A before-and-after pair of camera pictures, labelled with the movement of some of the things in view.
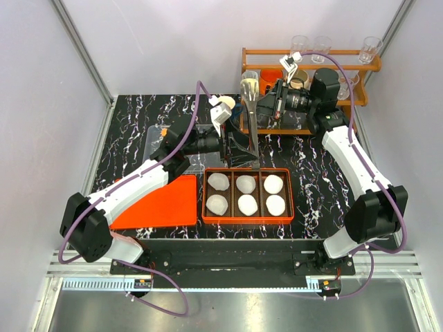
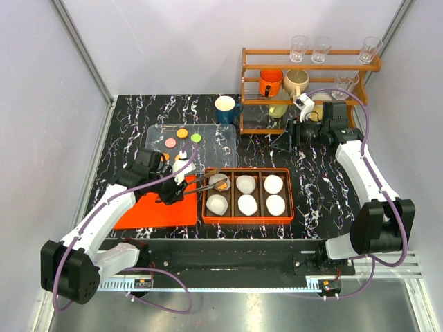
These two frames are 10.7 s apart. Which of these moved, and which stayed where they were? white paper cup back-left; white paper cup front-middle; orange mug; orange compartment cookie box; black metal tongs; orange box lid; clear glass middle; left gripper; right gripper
Moved: right gripper; black metal tongs; left gripper
Stayed: white paper cup back-left; white paper cup front-middle; orange box lid; clear glass middle; orange compartment cookie box; orange mug
